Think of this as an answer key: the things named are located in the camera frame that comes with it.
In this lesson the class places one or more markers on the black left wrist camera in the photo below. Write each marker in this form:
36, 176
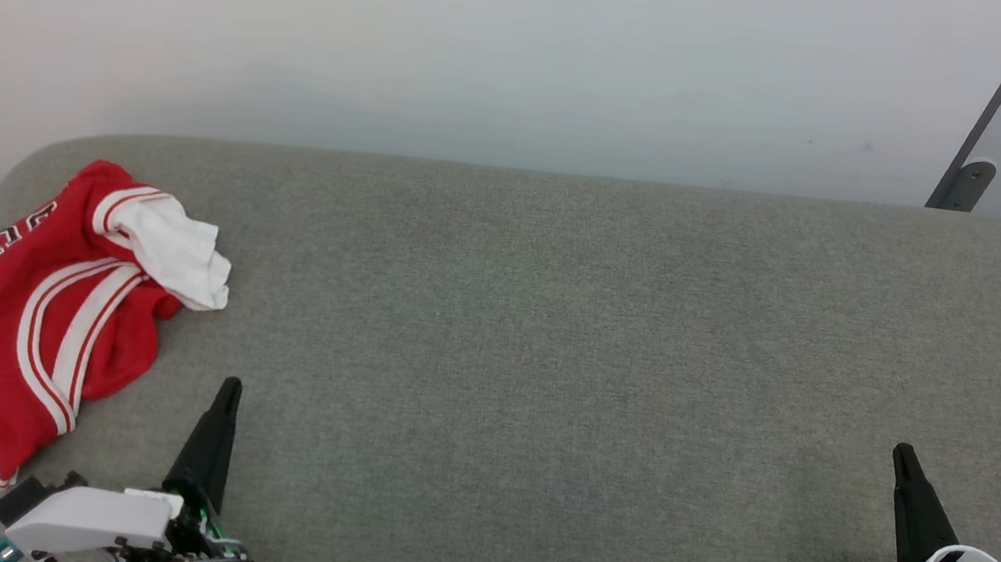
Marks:
19, 498

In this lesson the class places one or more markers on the red white Bulls jersey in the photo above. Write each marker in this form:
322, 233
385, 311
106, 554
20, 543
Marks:
5, 328

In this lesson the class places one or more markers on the grey metal bar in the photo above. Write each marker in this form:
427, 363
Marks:
964, 183

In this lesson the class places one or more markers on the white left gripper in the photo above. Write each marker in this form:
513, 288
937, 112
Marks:
92, 519

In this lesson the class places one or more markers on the grey fabric sofa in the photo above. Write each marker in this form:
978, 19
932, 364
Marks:
547, 371

